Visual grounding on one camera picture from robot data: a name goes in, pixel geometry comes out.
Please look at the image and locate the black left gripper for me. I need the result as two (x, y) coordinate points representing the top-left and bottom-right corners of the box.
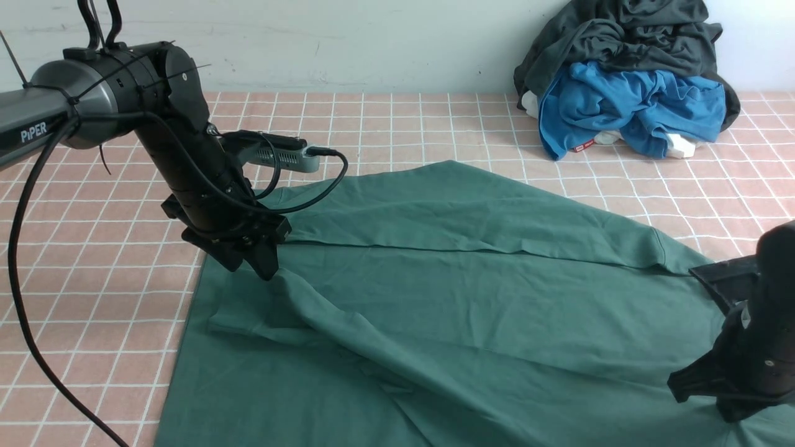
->
(135, 119), (291, 281)

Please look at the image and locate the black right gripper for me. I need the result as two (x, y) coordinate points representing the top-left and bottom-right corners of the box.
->
(668, 222), (794, 423)

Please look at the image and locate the green long-sleeve top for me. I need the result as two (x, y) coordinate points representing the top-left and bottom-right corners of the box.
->
(155, 161), (793, 446)

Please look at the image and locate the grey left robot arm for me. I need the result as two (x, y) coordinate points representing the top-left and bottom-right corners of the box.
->
(2, 42), (291, 280)

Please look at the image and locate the pink checkered tablecloth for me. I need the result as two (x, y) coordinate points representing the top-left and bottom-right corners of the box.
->
(17, 93), (794, 446)

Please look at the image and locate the blue garment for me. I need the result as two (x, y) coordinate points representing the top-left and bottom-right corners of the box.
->
(538, 60), (727, 160)

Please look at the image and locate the dark grey garment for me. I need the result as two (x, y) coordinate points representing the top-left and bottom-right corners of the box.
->
(513, 1), (741, 130)

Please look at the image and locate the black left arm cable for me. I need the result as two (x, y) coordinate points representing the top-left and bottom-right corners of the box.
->
(7, 112), (348, 447)

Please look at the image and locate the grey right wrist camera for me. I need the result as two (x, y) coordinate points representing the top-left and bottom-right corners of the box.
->
(688, 255), (760, 316)

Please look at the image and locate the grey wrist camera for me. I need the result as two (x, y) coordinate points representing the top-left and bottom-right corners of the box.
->
(688, 255), (760, 316)
(219, 130), (320, 173)

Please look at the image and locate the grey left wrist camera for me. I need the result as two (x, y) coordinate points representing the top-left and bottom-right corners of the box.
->
(219, 130), (320, 173)

